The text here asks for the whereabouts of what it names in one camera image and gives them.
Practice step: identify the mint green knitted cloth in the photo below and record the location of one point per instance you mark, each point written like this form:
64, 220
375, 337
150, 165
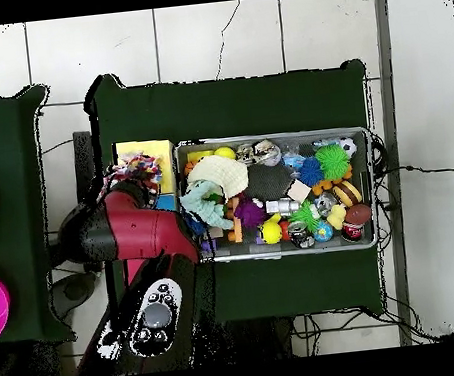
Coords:
207, 210

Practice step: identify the confetti print cloth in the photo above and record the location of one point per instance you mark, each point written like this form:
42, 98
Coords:
140, 167

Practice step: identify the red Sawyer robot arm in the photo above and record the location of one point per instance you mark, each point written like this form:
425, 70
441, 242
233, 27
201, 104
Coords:
142, 225

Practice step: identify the wooden box with three holes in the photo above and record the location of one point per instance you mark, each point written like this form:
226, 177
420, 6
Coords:
164, 150

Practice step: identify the cream knitted cloth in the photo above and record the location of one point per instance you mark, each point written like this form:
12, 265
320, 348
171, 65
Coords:
221, 172

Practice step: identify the purple spiky monster toy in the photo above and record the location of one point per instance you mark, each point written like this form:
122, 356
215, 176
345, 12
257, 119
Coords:
249, 212

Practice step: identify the plain yellow ball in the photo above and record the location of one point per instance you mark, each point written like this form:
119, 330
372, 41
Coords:
224, 153

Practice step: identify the orange toy basketball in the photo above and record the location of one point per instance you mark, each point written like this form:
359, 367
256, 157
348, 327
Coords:
189, 167

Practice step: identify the silver drink can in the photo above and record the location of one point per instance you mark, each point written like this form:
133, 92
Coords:
265, 151

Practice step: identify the small blue spiky puffer ball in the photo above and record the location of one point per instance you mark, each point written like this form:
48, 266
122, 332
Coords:
309, 171

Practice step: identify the green spiky puffer ball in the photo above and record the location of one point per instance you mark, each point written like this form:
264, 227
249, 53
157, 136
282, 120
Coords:
332, 161

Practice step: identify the brown toy football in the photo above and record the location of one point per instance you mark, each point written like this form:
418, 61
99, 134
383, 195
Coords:
357, 213

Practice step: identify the dark green side table cloth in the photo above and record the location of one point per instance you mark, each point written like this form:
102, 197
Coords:
4, 139

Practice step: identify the black frame beside table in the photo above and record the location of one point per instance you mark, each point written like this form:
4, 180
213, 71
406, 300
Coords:
84, 158

